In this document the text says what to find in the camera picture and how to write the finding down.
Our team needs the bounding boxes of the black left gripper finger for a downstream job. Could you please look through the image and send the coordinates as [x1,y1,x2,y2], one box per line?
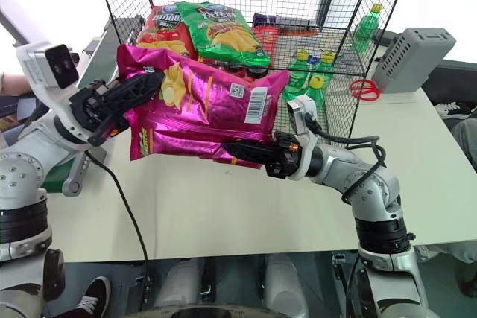
[88,107,132,147]
[107,71,166,109]

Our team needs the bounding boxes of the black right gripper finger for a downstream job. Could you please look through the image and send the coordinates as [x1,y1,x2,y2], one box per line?
[221,141,277,171]

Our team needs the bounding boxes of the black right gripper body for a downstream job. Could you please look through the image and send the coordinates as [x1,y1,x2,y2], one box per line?
[265,130,300,179]

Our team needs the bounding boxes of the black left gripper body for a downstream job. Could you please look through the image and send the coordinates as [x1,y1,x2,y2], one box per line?
[69,78,128,141]

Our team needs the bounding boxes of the magenta chip bag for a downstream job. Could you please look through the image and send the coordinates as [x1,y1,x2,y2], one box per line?
[116,44,291,171]

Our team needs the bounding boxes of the red chip bag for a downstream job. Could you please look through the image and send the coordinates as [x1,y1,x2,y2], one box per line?
[135,4,199,62]

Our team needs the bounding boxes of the green soda bottle yellow cap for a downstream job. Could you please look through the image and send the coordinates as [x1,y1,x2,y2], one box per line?
[312,50,337,90]
[304,74,331,109]
[280,49,313,101]
[351,3,385,53]

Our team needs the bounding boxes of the dark bottle black cap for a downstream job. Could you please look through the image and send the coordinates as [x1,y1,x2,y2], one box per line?
[245,66,270,80]
[219,62,247,76]

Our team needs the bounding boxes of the green chip bag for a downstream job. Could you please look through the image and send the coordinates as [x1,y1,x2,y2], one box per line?
[174,1,272,70]

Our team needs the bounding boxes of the white robot leg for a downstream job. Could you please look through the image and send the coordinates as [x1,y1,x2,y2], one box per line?
[262,253,309,318]
[153,258,205,308]

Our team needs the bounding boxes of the purple box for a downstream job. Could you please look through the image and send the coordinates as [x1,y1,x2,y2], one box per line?
[252,12,283,26]

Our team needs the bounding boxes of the grey vented plastic box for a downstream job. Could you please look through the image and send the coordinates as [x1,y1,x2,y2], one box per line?
[372,27,458,95]

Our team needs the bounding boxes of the dark red sneaker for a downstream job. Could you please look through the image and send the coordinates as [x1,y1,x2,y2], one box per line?
[54,276,113,318]

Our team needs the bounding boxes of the black and white sneaker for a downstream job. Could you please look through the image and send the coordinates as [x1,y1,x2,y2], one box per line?
[435,101,473,121]

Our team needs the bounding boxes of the grey trouser leg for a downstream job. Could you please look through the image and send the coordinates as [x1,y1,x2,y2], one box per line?
[449,116,477,172]

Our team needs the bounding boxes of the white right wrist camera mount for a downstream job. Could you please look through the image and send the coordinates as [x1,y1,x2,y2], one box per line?
[286,95,318,182]

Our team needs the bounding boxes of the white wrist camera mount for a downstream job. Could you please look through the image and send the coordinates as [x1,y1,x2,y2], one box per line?
[15,42,91,141]
[286,95,318,182]

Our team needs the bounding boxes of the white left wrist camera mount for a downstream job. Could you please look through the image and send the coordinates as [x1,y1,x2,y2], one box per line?
[15,42,91,141]

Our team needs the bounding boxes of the black wire mesh rack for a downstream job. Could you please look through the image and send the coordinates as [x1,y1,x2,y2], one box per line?
[92,0,413,150]

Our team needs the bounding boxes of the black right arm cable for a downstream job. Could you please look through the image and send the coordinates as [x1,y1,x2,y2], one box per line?
[307,113,388,204]

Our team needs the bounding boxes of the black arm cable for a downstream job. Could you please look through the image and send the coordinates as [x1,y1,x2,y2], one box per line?
[307,113,388,204]
[84,149,154,289]

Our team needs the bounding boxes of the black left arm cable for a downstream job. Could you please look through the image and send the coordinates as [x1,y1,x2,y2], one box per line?
[84,149,154,289]

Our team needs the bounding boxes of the red-handled scissors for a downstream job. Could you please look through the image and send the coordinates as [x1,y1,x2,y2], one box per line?
[348,79,382,103]

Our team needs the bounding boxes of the black cable with plug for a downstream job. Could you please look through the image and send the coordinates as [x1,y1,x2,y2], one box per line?
[332,252,361,318]

